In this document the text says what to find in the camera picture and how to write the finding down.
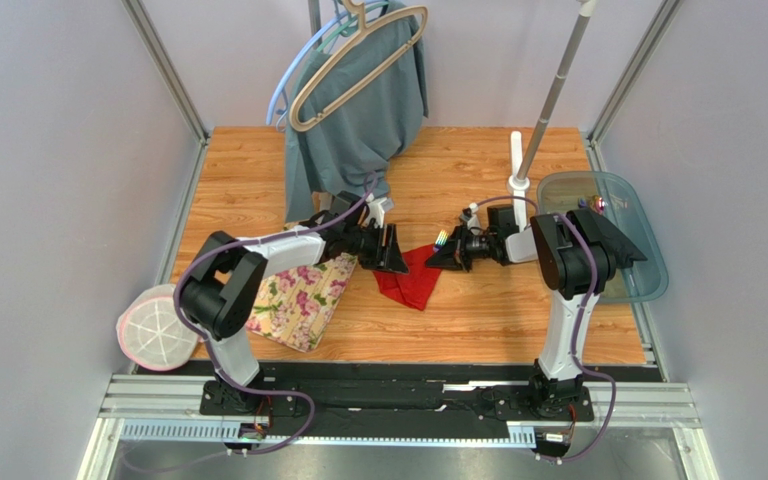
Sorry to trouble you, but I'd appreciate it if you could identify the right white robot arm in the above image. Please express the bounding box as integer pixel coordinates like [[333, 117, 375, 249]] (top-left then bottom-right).
[[425, 207, 639, 384]]

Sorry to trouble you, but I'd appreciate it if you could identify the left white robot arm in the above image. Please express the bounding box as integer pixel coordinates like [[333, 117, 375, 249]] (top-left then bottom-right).
[[174, 192, 409, 390]]

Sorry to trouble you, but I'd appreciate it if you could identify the white garment rack stand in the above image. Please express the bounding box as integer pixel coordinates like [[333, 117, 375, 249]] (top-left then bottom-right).
[[507, 0, 598, 231]]

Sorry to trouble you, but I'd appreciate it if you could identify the red paper napkin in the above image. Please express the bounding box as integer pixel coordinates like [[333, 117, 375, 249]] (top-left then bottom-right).
[[373, 244, 442, 311]]

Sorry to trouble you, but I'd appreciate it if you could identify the iridescent rainbow fork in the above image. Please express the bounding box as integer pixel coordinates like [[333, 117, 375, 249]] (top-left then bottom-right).
[[433, 230, 449, 252]]

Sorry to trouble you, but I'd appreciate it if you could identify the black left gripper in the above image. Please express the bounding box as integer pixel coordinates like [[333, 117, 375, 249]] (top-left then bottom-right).
[[342, 222, 409, 274]]

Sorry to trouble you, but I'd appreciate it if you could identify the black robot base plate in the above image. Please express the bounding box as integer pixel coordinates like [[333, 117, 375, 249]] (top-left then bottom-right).
[[199, 362, 595, 440]]

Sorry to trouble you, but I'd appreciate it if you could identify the grey-green hanging shirt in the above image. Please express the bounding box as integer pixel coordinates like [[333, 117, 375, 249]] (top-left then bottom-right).
[[283, 1, 430, 222]]

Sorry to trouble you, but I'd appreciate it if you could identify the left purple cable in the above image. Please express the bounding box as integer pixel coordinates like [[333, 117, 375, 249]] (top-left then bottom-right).
[[172, 171, 380, 457]]

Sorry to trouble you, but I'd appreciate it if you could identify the light blue clothes hanger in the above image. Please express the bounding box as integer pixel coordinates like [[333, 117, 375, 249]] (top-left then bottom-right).
[[266, 1, 391, 132]]

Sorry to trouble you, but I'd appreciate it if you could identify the aluminium frame rail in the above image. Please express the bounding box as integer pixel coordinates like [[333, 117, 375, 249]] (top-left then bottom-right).
[[78, 375, 717, 479]]

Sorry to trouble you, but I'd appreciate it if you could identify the floral melamine tray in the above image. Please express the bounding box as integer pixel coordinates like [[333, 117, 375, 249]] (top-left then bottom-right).
[[246, 253, 358, 353]]

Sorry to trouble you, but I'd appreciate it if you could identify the transparent grey plastic tray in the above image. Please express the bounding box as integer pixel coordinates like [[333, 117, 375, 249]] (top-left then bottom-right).
[[537, 171, 669, 304]]

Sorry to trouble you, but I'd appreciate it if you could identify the beige clothes hanger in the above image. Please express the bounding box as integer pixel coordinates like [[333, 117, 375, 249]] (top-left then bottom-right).
[[292, 1, 430, 129]]

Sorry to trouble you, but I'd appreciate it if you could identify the small iridescent object in tray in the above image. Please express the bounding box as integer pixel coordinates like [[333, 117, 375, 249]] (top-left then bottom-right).
[[587, 195, 607, 215]]

